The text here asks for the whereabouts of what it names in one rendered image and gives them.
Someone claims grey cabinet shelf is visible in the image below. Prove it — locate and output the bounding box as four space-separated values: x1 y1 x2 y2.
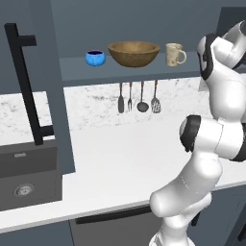
59 51 206 87

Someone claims open grey cabinet door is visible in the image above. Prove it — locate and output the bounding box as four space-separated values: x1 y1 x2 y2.
0 0 77 176

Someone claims grey base cabinet door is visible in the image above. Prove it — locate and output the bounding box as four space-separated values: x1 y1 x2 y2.
191 184 246 246
0 220 75 246

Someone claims hanging grey spatula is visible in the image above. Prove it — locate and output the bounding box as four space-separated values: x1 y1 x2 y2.
117 82 125 114

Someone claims hanging grey fork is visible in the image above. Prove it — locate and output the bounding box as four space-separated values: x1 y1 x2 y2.
127 82 134 112

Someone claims hanging grey ladle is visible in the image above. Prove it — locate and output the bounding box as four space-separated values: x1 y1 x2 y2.
136 81 150 113

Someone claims hanging slotted turner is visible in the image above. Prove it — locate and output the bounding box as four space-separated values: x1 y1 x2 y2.
150 80 162 114

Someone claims large wooden bowl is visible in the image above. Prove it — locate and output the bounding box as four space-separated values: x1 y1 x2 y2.
107 40 161 68

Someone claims small blue bowl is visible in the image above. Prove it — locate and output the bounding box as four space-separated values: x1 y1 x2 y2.
85 50 107 67

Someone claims beige speckled mug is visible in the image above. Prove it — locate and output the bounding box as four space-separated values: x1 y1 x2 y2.
165 42 187 67

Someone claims grey dishwasher front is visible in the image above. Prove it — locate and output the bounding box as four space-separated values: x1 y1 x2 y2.
68 205 167 246

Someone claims dark grey sink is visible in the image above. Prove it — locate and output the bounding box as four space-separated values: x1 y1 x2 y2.
0 138 63 212

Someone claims black dishwasher handle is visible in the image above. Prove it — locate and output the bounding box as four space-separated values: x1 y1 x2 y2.
75 205 154 225

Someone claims black cabinet door handle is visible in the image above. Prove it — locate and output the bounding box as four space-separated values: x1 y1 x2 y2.
4 22 55 146

